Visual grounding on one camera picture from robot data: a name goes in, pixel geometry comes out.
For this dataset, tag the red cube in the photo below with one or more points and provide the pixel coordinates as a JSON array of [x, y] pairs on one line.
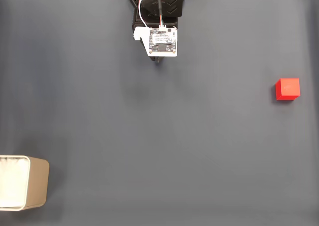
[[287, 88]]

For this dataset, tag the beige plastic box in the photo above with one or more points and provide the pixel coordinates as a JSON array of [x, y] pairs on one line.
[[37, 183]]

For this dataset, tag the white tissue paper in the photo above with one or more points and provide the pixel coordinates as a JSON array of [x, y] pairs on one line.
[[12, 181]]

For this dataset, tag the camera board on white bracket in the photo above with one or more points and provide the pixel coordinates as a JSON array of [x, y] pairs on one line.
[[162, 42]]

